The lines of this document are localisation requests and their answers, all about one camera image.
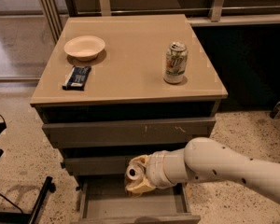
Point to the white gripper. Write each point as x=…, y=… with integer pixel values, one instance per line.
x=154, y=169

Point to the orange soda can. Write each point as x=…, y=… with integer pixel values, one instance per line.
x=134, y=174

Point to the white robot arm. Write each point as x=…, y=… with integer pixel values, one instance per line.
x=202, y=160

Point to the grey top drawer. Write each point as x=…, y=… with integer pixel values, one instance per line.
x=127, y=132

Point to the grey open bottom drawer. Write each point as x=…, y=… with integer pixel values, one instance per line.
x=104, y=201

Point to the grey middle drawer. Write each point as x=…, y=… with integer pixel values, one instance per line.
x=96, y=165

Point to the beige top drawer cabinet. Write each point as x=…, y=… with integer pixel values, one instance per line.
x=126, y=80

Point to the green white soda can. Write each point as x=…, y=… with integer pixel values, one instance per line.
x=176, y=62

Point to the dark blue snack packet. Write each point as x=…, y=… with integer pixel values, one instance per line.
x=77, y=78

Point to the white bowl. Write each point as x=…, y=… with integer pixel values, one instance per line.
x=84, y=48

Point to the small grey floor object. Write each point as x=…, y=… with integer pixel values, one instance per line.
x=275, y=113

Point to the wooden counter with metal brackets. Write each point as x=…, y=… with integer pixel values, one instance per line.
x=199, y=12

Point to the black chair frame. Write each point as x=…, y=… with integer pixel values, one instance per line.
x=13, y=192

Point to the metal window frame post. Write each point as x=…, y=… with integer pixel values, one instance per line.
x=51, y=14

